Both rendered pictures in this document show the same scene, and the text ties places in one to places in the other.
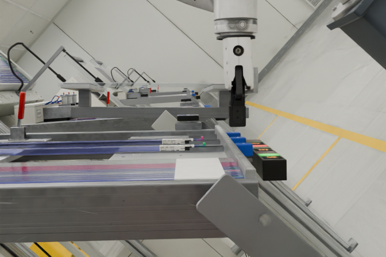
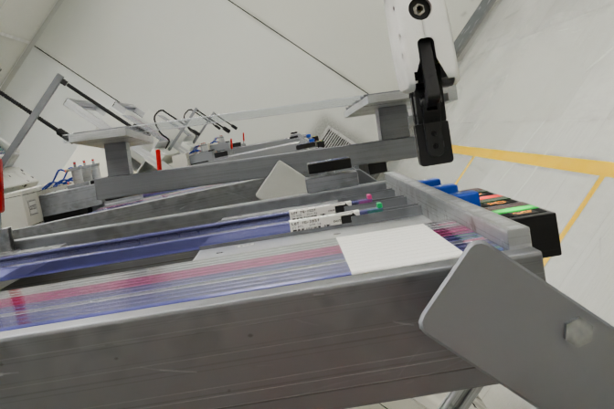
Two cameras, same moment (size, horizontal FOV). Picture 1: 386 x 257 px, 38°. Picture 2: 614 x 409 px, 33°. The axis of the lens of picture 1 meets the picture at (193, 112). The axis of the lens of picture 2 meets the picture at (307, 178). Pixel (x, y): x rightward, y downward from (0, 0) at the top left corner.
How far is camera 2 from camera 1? 12 cm
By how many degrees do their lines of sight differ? 0
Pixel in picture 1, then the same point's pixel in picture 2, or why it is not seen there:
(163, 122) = (279, 184)
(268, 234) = (590, 365)
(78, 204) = (153, 357)
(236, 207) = (511, 312)
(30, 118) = (18, 218)
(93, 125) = (140, 214)
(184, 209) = (387, 334)
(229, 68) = (407, 47)
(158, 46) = (234, 63)
